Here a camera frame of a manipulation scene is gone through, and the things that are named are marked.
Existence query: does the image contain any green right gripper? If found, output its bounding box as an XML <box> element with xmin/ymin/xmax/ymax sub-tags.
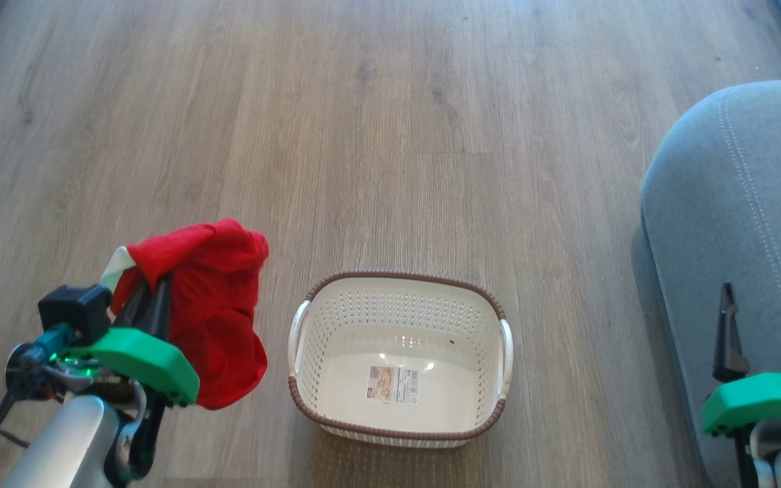
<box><xmin>701</xmin><ymin>283</ymin><xmax>781</xmax><ymax>436</ymax></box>

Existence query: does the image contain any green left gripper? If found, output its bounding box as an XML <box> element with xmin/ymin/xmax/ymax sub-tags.
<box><xmin>52</xmin><ymin>273</ymin><xmax>200</xmax><ymax>407</ymax></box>

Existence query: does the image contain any red and white garment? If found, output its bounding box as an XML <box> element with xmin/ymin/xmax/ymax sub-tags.
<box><xmin>100</xmin><ymin>218</ymin><xmax>271</xmax><ymax>411</ymax></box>

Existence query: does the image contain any grey fabric sofa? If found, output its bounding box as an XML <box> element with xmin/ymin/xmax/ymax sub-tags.
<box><xmin>640</xmin><ymin>80</ymin><xmax>781</xmax><ymax>488</ymax></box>

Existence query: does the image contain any white plastic laundry basket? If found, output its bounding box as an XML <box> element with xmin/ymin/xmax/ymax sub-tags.
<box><xmin>287</xmin><ymin>271</ymin><xmax>515</xmax><ymax>449</ymax></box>

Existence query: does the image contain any white barcode sticker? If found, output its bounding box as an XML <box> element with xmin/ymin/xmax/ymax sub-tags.
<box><xmin>367</xmin><ymin>366</ymin><xmax>420</xmax><ymax>406</ymax></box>

